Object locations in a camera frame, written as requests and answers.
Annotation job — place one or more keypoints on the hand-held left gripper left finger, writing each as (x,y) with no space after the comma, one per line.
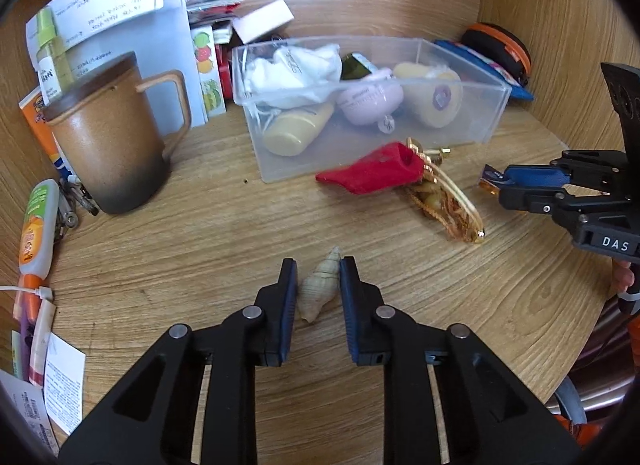
(287,310)

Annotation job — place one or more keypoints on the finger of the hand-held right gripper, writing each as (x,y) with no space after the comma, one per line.
(535,175)
(530,200)

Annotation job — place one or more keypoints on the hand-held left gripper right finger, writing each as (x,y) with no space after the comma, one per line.
(348,310)

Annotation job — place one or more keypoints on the beige spiral seashell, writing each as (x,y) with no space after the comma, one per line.
(315,290)

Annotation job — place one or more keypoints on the clear plastic storage box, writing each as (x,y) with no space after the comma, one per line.
(360,160)

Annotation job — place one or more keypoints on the pale yellow squeeze bottle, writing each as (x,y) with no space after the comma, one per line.
(295,130)

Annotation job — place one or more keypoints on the pink cream jar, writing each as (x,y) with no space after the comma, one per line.
(365,100)

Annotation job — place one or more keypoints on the dark green glass bottle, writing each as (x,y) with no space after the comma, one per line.
(352,67)

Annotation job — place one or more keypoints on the person's right forearm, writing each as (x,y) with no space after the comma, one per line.
(632,340)

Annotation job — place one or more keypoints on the wooden desktop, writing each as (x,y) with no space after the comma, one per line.
(200,245)

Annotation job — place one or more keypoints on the person's right hand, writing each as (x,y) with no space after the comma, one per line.
(622,277)

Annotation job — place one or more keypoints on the gold mesh pouch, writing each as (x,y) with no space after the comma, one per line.
(450,210)

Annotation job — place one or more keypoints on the blue zip pouch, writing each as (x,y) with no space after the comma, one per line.
(510,82)

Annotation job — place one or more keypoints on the black orange zip case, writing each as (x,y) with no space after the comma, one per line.
(495,50)

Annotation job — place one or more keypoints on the red fabric pouch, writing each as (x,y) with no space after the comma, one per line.
(380,170)

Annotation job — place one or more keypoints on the brown ceramic mug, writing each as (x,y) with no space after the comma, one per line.
(115,160)

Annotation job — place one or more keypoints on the white receipt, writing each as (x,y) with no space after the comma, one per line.
(65,380)

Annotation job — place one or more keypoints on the metal clips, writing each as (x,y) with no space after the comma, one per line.
(75,205)

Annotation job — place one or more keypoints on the red carton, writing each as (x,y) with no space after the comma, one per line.
(224,70)

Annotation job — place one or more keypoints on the pink striped sachet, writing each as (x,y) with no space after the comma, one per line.
(41,340)

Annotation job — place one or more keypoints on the fruit sticker sheet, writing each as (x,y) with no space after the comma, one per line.
(207,70)

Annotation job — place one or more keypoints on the orange green lotion tube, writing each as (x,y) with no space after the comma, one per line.
(37,230)

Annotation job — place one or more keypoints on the white file box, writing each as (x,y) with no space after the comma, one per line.
(170,45)

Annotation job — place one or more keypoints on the white card box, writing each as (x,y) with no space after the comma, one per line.
(262,20)

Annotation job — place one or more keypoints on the dark wooden mug lid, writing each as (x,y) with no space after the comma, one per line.
(90,85)

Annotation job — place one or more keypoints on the orange snack packet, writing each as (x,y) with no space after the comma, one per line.
(37,130)

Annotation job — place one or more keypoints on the green spray bottle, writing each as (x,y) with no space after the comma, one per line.
(50,50)

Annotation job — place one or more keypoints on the chrome chair frame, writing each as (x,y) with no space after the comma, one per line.
(600,390)

